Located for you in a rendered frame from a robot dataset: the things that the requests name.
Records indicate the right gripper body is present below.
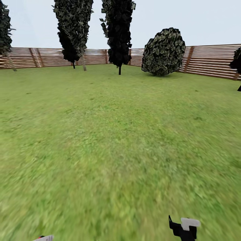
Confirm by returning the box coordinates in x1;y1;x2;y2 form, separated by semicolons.
172;223;196;241

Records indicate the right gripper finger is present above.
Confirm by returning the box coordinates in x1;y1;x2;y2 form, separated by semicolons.
169;215;173;229

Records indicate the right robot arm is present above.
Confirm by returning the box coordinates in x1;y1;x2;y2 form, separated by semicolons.
169;215;200;241

